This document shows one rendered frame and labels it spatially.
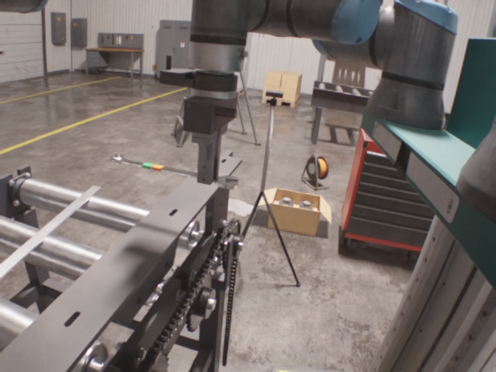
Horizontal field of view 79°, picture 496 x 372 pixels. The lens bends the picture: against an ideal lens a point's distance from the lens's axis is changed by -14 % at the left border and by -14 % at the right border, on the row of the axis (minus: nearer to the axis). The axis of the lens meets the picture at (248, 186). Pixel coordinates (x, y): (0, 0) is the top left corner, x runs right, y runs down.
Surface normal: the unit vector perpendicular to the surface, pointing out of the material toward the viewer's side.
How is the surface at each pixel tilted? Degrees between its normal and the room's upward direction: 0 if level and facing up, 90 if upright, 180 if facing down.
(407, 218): 90
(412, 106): 70
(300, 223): 90
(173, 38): 90
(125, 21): 90
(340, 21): 108
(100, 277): 0
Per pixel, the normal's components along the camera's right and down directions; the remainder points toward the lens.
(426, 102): 0.06, 0.08
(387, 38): -0.69, 0.33
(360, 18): 0.69, 0.43
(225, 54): 0.40, 0.41
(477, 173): -0.90, -0.42
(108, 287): 0.10, -0.91
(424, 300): -0.08, 0.40
